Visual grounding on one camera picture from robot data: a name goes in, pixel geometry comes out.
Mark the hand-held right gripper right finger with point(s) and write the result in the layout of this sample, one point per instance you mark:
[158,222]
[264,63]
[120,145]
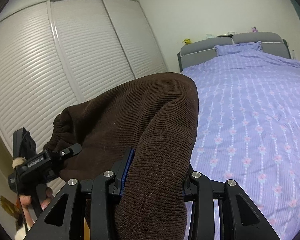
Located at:
[192,180]

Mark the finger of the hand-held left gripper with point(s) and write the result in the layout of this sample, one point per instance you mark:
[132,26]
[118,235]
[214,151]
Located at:
[67,151]

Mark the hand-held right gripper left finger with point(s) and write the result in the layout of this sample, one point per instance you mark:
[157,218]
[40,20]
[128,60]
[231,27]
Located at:
[127,170]

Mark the brown fleece pants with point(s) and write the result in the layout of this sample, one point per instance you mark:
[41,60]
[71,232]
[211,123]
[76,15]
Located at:
[140,117]

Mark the person's left forearm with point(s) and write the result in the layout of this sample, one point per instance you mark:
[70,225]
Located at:
[27,220]

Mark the person's left hand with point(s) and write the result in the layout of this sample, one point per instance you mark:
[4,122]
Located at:
[48,193]

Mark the yellow object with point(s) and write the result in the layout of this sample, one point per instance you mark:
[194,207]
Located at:
[7,205]

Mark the purple floral duvet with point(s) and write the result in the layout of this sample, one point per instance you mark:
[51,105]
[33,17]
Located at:
[252,117]

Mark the white louvered wardrobe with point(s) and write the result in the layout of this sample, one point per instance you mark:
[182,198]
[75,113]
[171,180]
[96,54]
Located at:
[77,55]

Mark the grey bed headboard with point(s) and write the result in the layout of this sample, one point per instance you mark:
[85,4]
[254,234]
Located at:
[202,46]

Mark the yellow plush toy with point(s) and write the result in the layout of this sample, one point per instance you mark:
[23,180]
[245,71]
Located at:
[187,41]

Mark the purple floral pillow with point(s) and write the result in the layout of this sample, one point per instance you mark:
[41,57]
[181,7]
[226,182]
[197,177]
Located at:
[237,48]

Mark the pale teal item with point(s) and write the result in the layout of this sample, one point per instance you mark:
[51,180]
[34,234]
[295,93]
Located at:
[209,36]

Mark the flat black item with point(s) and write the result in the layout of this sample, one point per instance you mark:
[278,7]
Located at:
[224,35]

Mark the clear bottle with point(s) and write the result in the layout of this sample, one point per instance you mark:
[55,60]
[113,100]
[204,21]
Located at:
[293,54]

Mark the pink toy figure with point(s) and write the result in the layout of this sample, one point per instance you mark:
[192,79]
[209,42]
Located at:
[254,29]

